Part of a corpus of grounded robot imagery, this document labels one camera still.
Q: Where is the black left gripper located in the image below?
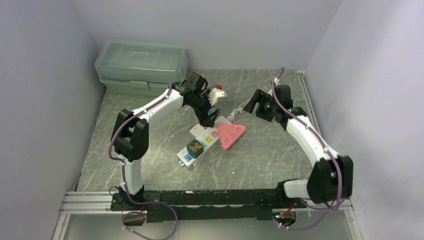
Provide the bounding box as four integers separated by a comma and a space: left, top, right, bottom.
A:
188, 90, 221, 129

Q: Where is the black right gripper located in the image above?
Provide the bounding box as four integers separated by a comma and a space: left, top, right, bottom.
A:
243, 89, 278, 122

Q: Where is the white multicolour power strip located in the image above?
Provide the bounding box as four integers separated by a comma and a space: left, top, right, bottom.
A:
176, 116, 231, 168

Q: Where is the pink triangular power strip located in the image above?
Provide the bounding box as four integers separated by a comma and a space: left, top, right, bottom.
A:
216, 122, 246, 151

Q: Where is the dark green cube socket adapter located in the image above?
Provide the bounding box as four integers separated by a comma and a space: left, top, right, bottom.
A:
186, 139, 204, 159

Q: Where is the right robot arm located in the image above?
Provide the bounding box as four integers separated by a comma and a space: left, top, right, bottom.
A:
243, 84, 354, 208

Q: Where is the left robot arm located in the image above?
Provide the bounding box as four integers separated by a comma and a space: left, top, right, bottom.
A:
107, 72, 227, 210

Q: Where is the white flat plug adapter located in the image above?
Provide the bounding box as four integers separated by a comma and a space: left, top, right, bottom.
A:
189, 124, 207, 138

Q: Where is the small pink charger plug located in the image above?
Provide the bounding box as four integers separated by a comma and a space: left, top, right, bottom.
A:
210, 129, 219, 139

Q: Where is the green plastic storage box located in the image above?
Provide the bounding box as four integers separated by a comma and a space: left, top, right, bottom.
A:
94, 40, 189, 97

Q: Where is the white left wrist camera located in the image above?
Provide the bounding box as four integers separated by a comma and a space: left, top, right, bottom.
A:
209, 84, 228, 105

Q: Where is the white power strip cord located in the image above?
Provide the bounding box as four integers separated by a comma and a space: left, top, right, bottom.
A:
226, 108, 244, 123

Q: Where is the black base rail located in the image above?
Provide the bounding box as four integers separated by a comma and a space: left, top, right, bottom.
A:
110, 188, 305, 223

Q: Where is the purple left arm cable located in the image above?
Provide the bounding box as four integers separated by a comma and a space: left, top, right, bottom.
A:
107, 82, 180, 240

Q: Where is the aluminium frame rail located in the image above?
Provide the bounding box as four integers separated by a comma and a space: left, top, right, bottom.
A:
53, 73, 354, 240

